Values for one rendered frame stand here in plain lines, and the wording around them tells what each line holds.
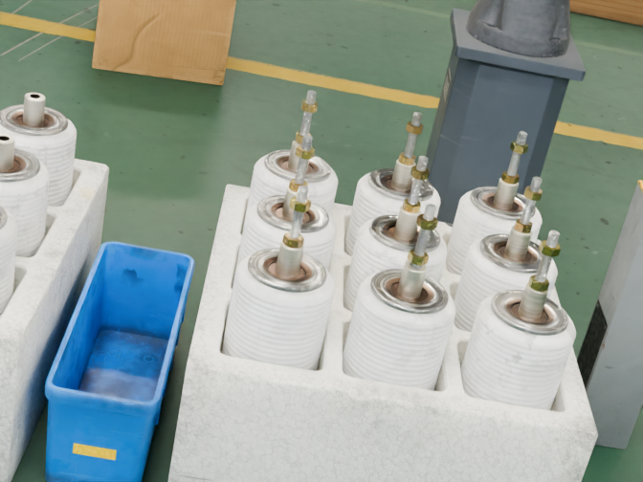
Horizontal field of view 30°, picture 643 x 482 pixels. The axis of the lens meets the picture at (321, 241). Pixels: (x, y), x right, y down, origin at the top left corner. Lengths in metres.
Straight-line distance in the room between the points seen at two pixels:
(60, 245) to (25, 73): 0.92
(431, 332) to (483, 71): 0.69
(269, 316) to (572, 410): 0.31
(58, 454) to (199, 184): 0.73
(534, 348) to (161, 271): 0.48
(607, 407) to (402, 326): 0.40
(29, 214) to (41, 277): 0.07
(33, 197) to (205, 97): 0.96
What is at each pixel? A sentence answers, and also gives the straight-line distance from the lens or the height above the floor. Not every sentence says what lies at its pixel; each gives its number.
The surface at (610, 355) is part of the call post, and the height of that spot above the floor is 0.13.
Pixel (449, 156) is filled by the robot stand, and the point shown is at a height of 0.13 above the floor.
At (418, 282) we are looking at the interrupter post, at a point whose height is 0.27.
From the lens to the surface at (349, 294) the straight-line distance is 1.26.
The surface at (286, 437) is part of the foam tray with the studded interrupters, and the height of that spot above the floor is 0.12.
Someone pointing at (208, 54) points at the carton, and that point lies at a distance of 2.20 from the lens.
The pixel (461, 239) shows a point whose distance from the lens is 1.36.
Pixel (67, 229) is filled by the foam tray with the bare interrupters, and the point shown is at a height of 0.18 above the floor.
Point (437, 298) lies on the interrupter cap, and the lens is 1.14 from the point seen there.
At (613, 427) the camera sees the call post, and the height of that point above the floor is 0.03.
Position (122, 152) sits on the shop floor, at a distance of 1.91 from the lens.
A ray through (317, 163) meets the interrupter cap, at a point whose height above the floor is 0.25.
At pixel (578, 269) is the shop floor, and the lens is 1.86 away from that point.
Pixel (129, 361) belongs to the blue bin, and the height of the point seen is 0.00.
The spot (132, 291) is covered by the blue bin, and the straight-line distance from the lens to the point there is 1.43.
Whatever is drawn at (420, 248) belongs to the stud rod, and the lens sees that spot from 1.12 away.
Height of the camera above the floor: 0.81
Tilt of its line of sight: 28 degrees down
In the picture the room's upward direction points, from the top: 12 degrees clockwise
